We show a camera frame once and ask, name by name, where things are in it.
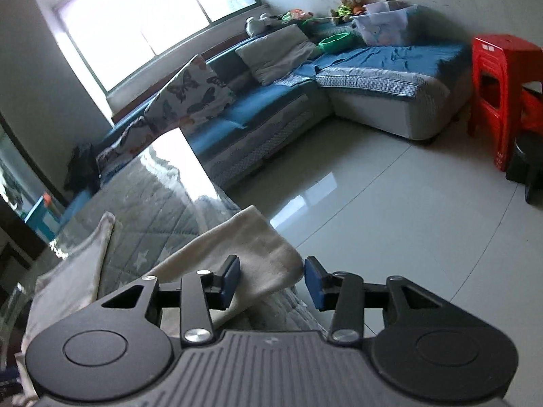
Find clear plastic storage box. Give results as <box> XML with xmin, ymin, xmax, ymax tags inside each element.
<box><xmin>352</xmin><ymin>2</ymin><xmax>419</xmax><ymax>47</ymax></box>

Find green plastic basin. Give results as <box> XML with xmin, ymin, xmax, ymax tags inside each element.
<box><xmin>318</xmin><ymin>32</ymin><xmax>354</xmax><ymax>54</ymax></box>

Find red plastic stool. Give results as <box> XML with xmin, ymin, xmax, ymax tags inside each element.
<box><xmin>467</xmin><ymin>34</ymin><xmax>543</xmax><ymax>173</ymax></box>

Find window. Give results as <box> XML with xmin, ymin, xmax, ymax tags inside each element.
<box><xmin>33</xmin><ymin>0</ymin><xmax>273</xmax><ymax>103</ymax></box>

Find large butterfly print pillow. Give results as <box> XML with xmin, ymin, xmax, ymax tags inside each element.
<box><xmin>143</xmin><ymin>54</ymin><xmax>237</xmax><ymax>137</ymax></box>

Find blue sofa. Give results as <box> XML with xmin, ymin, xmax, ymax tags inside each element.
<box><xmin>97</xmin><ymin>21</ymin><xmax>473</xmax><ymax>191</ymax></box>

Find green plush toy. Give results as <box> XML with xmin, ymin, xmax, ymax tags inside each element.
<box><xmin>330</xmin><ymin>0</ymin><xmax>371</xmax><ymax>23</ymax></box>

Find black stool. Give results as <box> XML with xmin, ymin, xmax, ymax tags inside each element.
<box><xmin>505</xmin><ymin>131</ymin><xmax>543</xmax><ymax>205</ymax></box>

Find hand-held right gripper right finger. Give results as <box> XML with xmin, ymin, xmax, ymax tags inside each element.
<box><xmin>304</xmin><ymin>256</ymin><xmax>442</xmax><ymax>343</ymax></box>

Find colourful toy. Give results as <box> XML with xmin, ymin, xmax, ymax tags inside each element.
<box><xmin>279</xmin><ymin>7</ymin><xmax>315</xmax><ymax>23</ymax></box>

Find panda plush toy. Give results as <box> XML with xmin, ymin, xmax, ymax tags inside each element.
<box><xmin>246</xmin><ymin>12</ymin><xmax>273</xmax><ymax>37</ymax></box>

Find blue toy cabinet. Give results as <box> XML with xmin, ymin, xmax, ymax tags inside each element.
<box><xmin>23</xmin><ymin>194</ymin><xmax>61</xmax><ymax>239</ymax></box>

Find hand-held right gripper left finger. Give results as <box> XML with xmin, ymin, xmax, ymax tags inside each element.
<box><xmin>101</xmin><ymin>255</ymin><xmax>242</xmax><ymax>345</ymax></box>

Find blue sheet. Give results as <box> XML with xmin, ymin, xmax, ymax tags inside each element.
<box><xmin>297</xmin><ymin>44</ymin><xmax>472</xmax><ymax>95</ymax></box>

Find small butterfly print pillow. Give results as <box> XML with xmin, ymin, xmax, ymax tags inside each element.
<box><xmin>97</xmin><ymin>116</ymin><xmax>158</xmax><ymax>171</ymax></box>

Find plain grey pillow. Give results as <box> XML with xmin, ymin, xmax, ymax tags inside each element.
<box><xmin>235</xmin><ymin>24</ymin><xmax>320</xmax><ymax>86</ymax></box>

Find black bag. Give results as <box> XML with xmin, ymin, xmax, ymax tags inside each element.
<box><xmin>63</xmin><ymin>144</ymin><xmax>101</xmax><ymax>194</ymax></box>

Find glass-topped quilted table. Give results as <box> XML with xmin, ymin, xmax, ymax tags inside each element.
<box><xmin>40</xmin><ymin>129</ymin><xmax>325</xmax><ymax>335</ymax></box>

